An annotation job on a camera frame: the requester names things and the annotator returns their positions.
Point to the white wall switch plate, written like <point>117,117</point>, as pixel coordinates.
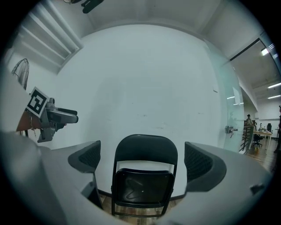
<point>215,89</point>

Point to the person's left forearm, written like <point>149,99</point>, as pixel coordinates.
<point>25,123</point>

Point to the black metal railing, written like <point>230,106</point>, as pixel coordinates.
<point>246,139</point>

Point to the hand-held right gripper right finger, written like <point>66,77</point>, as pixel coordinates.
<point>216,173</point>

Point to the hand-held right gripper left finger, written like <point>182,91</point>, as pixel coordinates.
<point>81,160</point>

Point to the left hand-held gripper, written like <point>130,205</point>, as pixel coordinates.
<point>45,119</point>

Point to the black office chair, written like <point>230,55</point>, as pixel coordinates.
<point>269,127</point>
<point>256,138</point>

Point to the black folding chair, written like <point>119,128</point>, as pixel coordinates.
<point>143,175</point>

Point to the frosted glass door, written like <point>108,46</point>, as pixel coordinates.
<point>230,99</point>

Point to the black ceiling-mounted device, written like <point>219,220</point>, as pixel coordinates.
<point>90,5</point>

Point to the white office desk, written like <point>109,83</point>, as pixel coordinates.
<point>262,133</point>

